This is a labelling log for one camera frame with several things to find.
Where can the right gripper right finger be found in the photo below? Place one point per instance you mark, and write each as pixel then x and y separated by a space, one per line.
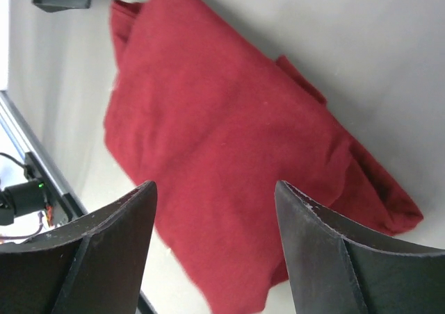
pixel 336 265

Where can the aluminium frame rail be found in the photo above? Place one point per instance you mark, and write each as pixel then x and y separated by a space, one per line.
pixel 88 262

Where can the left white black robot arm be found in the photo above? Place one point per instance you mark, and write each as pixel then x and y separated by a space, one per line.
pixel 45 189

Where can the dark red t shirt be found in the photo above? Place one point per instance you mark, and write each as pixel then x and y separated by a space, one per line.
pixel 216 124

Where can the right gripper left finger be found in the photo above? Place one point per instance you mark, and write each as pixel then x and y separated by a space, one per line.
pixel 94 264

